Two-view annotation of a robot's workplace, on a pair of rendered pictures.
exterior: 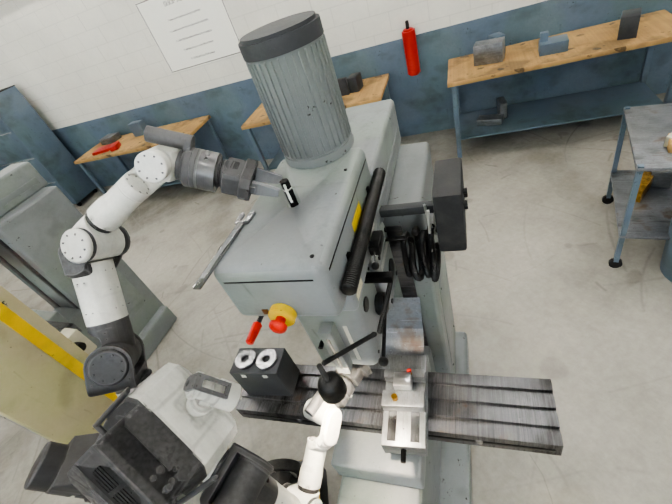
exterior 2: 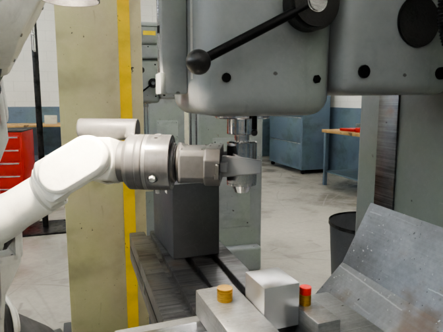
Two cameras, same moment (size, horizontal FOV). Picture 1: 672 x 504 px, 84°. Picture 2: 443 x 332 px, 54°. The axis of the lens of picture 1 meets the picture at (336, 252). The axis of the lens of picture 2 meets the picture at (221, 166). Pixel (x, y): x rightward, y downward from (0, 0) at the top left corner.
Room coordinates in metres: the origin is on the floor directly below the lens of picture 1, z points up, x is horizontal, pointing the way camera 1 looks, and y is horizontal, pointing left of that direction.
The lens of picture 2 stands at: (0.27, -0.40, 1.33)
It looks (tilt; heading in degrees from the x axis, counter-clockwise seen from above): 9 degrees down; 45
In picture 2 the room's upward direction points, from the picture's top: straight up
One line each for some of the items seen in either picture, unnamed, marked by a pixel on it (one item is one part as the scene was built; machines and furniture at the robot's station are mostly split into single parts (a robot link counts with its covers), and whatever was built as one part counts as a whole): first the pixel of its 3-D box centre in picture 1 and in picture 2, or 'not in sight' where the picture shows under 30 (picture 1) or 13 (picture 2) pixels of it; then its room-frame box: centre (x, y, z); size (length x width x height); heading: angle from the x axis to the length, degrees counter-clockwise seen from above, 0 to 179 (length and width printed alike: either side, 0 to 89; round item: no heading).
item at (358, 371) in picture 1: (346, 377); (184, 164); (0.72, 0.12, 1.23); 0.13 x 0.12 x 0.10; 42
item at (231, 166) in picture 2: not in sight; (240, 166); (0.75, 0.03, 1.23); 0.06 x 0.02 x 0.03; 131
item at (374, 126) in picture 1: (356, 172); not in sight; (1.22, -0.18, 1.66); 0.80 x 0.23 x 0.20; 153
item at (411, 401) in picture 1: (403, 400); (233, 322); (0.67, -0.03, 1.04); 0.15 x 0.06 x 0.04; 66
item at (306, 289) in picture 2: not in sight; (305, 295); (0.75, -0.09, 1.07); 0.02 x 0.02 x 0.03
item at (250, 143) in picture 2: not in sight; (241, 143); (0.78, 0.05, 1.26); 0.05 x 0.05 x 0.01
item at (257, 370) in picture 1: (265, 371); (184, 207); (1.01, 0.47, 1.05); 0.22 x 0.12 x 0.20; 65
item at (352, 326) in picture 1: (342, 312); (245, 6); (0.78, 0.05, 1.47); 0.21 x 0.19 x 0.32; 63
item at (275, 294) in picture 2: (403, 382); (271, 297); (0.72, -0.05, 1.06); 0.06 x 0.05 x 0.06; 66
